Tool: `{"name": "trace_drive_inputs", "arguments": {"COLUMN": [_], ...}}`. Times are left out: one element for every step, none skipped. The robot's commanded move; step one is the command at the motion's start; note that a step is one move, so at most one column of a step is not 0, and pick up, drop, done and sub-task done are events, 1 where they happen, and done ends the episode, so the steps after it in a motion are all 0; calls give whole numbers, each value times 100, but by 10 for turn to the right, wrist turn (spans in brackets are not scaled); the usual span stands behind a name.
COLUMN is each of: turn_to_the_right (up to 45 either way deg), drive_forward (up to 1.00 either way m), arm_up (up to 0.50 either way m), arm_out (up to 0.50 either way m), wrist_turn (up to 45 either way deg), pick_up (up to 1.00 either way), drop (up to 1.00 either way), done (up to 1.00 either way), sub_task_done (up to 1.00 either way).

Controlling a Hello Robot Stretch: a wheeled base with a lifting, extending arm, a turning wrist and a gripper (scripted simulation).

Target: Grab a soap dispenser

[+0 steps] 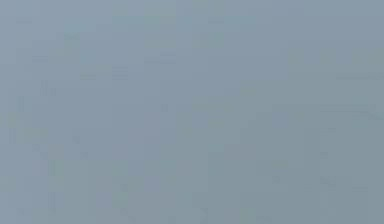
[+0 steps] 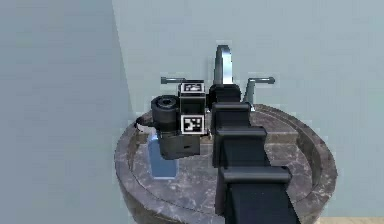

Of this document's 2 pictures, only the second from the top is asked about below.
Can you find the blue soap dispenser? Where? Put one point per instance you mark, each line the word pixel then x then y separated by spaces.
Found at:
pixel 162 166

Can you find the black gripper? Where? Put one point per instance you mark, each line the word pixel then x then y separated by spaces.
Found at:
pixel 173 145

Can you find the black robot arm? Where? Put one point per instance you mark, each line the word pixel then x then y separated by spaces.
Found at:
pixel 246 156

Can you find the round grey marble sink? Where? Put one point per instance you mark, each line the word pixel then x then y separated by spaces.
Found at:
pixel 186 193

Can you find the chrome faucet spout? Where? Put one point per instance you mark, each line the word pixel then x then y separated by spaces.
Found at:
pixel 223 66

